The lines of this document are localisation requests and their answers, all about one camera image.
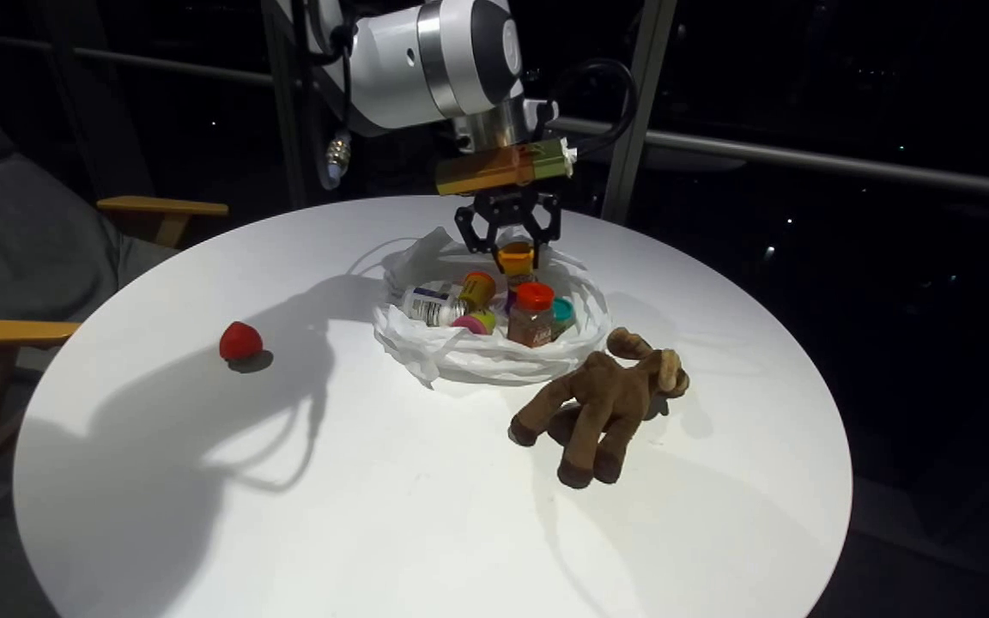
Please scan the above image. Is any wooden chair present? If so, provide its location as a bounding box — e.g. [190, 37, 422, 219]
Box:
[0, 185, 232, 524]

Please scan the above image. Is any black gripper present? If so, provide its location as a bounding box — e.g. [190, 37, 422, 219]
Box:
[454, 190, 563, 253]

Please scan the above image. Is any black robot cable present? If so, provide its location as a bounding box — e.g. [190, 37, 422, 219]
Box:
[542, 55, 641, 146]

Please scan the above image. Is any horizontal window rail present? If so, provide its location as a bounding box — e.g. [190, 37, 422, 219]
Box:
[0, 34, 989, 196]

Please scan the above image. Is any red ball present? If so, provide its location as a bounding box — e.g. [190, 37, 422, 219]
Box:
[216, 323, 264, 362]

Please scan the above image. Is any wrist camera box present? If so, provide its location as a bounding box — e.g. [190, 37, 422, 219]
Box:
[435, 138, 577, 196]

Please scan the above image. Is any orange lid yellow tub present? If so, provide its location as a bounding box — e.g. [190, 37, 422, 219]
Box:
[460, 272, 499, 311]

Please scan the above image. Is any pink lid yellow tub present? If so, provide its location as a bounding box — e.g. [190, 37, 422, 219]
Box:
[455, 311, 499, 333]

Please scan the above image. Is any white plastic bag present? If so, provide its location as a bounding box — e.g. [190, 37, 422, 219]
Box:
[374, 230, 610, 386]

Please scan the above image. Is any white pill bottle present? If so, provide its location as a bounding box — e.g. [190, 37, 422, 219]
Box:
[403, 289, 454, 325]

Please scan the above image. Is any brown plush toy animal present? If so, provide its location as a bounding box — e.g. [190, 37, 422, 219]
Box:
[509, 325, 689, 487]

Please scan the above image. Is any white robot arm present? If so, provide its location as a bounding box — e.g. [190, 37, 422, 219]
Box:
[271, 0, 577, 253]

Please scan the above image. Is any window frame post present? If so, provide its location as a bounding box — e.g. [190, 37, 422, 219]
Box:
[597, 0, 681, 225]

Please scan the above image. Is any teal lid green tub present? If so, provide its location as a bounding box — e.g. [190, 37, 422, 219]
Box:
[552, 297, 577, 335]

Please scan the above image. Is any brown jar orange lid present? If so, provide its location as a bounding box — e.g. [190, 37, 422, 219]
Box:
[509, 281, 556, 345]

